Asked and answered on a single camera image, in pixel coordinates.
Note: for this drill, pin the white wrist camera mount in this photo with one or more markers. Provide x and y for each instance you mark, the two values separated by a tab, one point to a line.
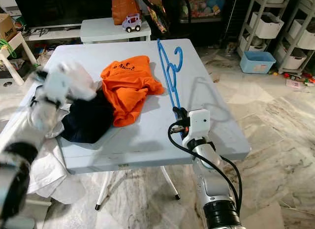
199	124
71	81

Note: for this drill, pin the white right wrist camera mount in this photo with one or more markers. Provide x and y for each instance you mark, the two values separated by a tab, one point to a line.
199	124

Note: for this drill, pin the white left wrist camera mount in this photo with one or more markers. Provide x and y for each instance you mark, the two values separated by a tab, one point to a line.
71	81

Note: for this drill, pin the white garment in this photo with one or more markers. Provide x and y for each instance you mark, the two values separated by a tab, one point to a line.
51	175

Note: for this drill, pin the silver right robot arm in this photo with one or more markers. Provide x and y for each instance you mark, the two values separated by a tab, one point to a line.
211	189

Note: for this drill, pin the orange bag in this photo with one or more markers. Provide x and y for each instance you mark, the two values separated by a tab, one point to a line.
124	7

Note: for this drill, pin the black television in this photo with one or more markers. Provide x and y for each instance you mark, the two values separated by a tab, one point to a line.
64	7

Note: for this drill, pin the cardboard box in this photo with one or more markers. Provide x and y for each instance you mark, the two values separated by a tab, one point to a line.
7	28

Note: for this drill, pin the black patterned bag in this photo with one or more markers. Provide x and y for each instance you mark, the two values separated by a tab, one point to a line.
156	17

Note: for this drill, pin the orange shirt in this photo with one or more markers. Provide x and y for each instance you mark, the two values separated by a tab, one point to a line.
128	86

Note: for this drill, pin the white wooden stool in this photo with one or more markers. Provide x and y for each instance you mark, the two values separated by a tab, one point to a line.
12	66

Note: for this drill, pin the white purple toy car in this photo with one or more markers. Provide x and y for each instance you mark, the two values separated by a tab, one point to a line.
131	23

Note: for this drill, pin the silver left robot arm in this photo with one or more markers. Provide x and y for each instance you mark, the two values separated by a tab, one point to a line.
47	118

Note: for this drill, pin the white shelf rack with baskets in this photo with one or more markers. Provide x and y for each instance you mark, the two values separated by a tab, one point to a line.
266	24
302	34

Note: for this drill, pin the dark navy garment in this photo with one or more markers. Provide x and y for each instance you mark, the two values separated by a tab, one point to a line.
91	123

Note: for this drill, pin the light blue plastic bin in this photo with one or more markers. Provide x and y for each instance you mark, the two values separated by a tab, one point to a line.
257	63

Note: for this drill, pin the small white plastic table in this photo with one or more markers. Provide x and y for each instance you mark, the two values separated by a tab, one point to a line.
103	29

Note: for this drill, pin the colourful toy pile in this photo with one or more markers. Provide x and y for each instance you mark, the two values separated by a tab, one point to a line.
205	3

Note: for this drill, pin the blue plastic hanger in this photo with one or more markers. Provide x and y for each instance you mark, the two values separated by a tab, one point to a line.
174	98

